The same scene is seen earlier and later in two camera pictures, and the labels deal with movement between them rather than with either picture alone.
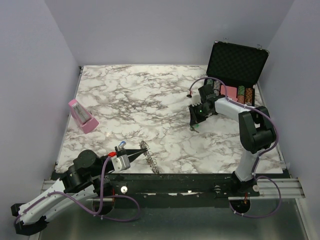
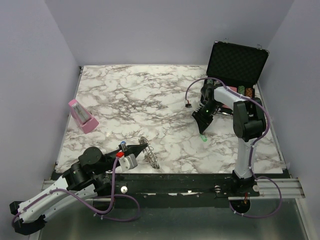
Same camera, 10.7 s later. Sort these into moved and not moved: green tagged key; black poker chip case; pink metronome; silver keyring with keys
Moved: silver keyring with keys; green tagged key
Not moved: pink metronome; black poker chip case
